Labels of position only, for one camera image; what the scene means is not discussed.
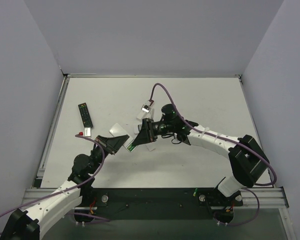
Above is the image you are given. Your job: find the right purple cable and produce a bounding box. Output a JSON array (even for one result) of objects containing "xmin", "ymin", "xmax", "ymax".
[{"xmin": 149, "ymin": 83, "xmax": 278, "ymax": 226}]

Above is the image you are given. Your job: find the white battery cover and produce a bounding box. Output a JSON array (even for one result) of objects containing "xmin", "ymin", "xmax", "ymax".
[{"xmin": 146, "ymin": 143, "xmax": 156, "ymax": 152}]

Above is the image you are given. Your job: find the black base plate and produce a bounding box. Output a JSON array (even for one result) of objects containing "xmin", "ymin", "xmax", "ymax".
[{"xmin": 74, "ymin": 187, "xmax": 243, "ymax": 223}]

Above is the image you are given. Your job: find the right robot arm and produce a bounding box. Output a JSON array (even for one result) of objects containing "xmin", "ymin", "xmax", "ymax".
[{"xmin": 132, "ymin": 104, "xmax": 270, "ymax": 198}]

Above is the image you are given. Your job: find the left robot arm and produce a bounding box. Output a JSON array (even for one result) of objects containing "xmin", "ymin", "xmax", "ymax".
[{"xmin": 0, "ymin": 134, "xmax": 129, "ymax": 240}]

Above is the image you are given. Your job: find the slim white remote control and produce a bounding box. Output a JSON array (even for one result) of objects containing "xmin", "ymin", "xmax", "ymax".
[{"xmin": 136, "ymin": 110, "xmax": 150, "ymax": 121}]

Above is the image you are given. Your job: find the white grey AC remote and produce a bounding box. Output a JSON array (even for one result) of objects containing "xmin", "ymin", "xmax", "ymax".
[{"xmin": 133, "ymin": 124, "xmax": 142, "ymax": 135}]

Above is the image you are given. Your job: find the black TV remote control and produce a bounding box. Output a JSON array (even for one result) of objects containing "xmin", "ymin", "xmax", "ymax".
[{"xmin": 78, "ymin": 102, "xmax": 93, "ymax": 128}]

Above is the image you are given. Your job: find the aluminium frame rail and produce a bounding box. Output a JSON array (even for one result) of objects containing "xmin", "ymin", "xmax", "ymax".
[{"xmin": 240, "ymin": 187, "xmax": 290, "ymax": 209}]

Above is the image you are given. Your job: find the green AA battery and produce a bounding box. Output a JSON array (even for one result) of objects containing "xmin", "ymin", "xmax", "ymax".
[{"xmin": 127, "ymin": 144, "xmax": 136, "ymax": 152}]

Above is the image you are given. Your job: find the purple cable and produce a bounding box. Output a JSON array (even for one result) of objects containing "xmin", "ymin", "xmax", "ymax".
[
  {"xmin": 0, "ymin": 133, "xmax": 112, "ymax": 237},
  {"xmin": 149, "ymin": 83, "xmax": 278, "ymax": 226}
]

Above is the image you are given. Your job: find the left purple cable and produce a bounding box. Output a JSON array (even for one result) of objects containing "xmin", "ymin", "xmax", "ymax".
[{"xmin": 0, "ymin": 133, "xmax": 112, "ymax": 237}]

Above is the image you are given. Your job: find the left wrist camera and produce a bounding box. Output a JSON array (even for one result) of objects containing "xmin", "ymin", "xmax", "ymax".
[{"xmin": 79, "ymin": 127, "xmax": 92, "ymax": 137}]

